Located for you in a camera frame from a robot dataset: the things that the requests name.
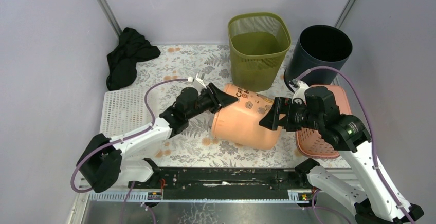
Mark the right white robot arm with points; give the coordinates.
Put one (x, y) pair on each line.
(377, 200)

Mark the white plastic basket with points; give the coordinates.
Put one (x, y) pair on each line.
(123, 111)

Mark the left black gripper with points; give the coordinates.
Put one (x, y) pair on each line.
(214, 97)

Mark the orange round bucket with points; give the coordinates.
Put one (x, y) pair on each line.
(239, 122)

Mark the black cloth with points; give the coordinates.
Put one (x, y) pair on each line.
(132, 48)

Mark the pink plastic basket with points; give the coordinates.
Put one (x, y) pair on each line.
(309, 141)

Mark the green mesh waste bin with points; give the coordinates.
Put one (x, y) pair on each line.
(258, 45)

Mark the dark blue round bin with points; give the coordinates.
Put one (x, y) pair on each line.
(318, 45)

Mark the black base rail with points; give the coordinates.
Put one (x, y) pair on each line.
(220, 183)

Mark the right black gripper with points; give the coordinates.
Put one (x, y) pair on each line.
(281, 105)

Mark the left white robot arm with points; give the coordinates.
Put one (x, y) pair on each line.
(105, 161)

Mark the floral table mat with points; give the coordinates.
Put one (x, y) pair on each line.
(165, 77)

